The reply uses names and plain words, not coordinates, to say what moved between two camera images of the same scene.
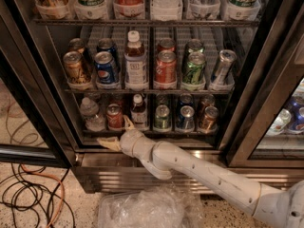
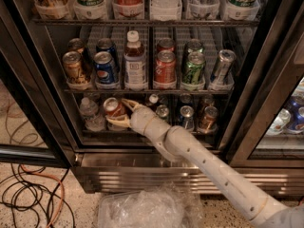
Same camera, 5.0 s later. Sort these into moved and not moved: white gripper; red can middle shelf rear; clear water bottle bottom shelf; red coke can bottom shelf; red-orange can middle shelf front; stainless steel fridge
Moved: red coke can bottom shelf; white gripper
Not moved: red-orange can middle shelf front; clear water bottle bottom shelf; stainless steel fridge; red can middle shelf rear
